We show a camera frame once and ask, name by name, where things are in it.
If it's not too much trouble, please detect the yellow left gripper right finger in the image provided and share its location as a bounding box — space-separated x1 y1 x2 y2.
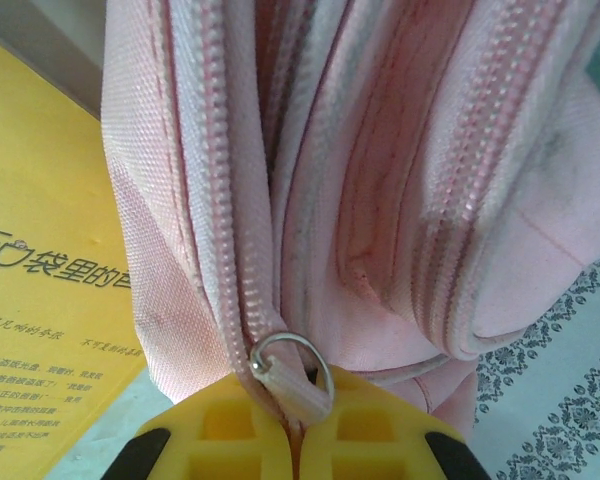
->
299 364 494 480

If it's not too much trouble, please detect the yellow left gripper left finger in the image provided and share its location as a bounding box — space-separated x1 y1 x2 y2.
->
107 374 306 480

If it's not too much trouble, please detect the pink school backpack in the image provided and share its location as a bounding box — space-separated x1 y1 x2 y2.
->
101 0 600 436

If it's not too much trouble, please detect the yellow paperback book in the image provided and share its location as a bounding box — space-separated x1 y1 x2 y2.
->
0 32 149 480

